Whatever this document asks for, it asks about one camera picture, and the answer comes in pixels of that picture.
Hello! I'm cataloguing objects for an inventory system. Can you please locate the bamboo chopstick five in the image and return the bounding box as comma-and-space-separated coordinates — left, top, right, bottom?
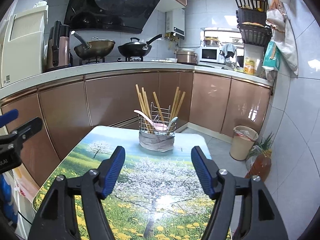
143, 91, 151, 119

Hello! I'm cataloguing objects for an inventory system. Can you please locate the bamboo chopstick three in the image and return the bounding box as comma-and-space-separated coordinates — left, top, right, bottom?
174, 92, 185, 117

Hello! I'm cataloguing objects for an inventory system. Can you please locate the hanging white bag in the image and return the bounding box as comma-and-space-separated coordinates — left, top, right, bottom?
266, 0, 298, 76

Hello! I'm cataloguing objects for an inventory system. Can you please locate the bamboo chopstick one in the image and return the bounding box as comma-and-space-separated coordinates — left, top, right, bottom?
138, 92, 151, 133

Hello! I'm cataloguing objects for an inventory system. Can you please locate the black wall rack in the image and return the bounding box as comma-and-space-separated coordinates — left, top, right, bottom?
235, 0, 272, 47

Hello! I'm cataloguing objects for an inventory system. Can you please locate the white water heater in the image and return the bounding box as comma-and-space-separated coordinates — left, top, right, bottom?
165, 8, 185, 39

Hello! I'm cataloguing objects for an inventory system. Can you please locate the rice cooker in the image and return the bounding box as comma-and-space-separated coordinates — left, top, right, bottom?
176, 50, 197, 65

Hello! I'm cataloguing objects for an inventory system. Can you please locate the bamboo chopstick seven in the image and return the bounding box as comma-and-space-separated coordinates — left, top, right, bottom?
170, 87, 180, 118

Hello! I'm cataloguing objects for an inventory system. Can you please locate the bamboo chopstick four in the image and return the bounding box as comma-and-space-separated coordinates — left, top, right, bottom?
153, 91, 164, 121

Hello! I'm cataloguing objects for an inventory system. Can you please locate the beige trash bin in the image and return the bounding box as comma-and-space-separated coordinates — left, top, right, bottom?
229, 126, 259, 161

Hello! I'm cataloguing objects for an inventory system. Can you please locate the bamboo chopstick eight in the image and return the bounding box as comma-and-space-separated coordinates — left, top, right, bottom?
172, 90, 181, 118

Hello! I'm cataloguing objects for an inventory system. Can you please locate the bronze wok with lid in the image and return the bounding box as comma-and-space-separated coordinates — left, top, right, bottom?
71, 30, 116, 60

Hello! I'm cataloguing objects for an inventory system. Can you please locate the brown thermos kettle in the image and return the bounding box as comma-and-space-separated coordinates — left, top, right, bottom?
46, 21, 72, 72

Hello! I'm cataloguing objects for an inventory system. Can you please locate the wire utensil basket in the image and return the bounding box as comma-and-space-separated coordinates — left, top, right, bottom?
136, 102, 178, 135

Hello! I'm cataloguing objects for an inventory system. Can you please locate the yellow oil bottle counter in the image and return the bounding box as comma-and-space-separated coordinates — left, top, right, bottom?
244, 57, 255, 75

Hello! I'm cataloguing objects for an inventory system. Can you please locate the black wok with lid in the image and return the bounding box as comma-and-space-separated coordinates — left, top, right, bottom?
118, 34, 163, 59

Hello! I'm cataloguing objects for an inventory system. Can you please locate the cooking oil bottle floor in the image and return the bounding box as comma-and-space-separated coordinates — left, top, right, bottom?
245, 150, 272, 182

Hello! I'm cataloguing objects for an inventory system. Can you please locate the white microwave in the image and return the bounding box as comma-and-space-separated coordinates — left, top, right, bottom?
199, 47, 223, 63

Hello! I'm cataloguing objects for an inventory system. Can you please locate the cream appliance box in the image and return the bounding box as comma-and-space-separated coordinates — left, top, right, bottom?
1, 1, 48, 87

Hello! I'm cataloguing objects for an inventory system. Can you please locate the bamboo chopstick two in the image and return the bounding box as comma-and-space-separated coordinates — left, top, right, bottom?
136, 84, 152, 133

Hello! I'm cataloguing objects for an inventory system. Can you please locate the bamboo chopstick six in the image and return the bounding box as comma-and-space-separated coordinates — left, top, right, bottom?
142, 87, 151, 119

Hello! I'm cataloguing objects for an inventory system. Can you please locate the black range hood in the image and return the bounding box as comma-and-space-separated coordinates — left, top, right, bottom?
64, 0, 160, 34

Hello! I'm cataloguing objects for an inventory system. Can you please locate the light blue ceramic spoon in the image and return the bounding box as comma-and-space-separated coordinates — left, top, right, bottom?
167, 116, 178, 131

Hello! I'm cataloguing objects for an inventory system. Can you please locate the teal tissue pack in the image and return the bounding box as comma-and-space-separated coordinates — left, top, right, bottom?
262, 40, 281, 71

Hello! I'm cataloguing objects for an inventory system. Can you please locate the green onions bag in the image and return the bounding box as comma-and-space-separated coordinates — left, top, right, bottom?
249, 133, 274, 158

